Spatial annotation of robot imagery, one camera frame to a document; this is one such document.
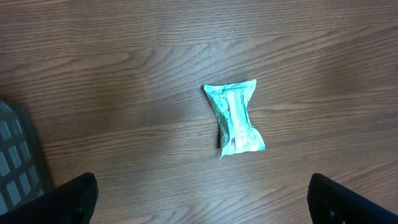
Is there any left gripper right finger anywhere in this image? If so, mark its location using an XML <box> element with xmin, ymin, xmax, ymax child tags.
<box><xmin>307</xmin><ymin>173</ymin><xmax>397</xmax><ymax>224</ymax></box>

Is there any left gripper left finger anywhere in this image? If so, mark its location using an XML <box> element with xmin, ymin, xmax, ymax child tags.
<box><xmin>1</xmin><ymin>172</ymin><xmax>98</xmax><ymax>224</ymax></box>

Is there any light blue wipes packet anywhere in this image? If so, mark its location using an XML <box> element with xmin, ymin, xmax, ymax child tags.
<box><xmin>203</xmin><ymin>80</ymin><xmax>266</xmax><ymax>157</ymax></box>

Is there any grey plastic basket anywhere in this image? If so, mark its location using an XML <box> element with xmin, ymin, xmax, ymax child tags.
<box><xmin>1</xmin><ymin>100</ymin><xmax>52</xmax><ymax>215</ymax></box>

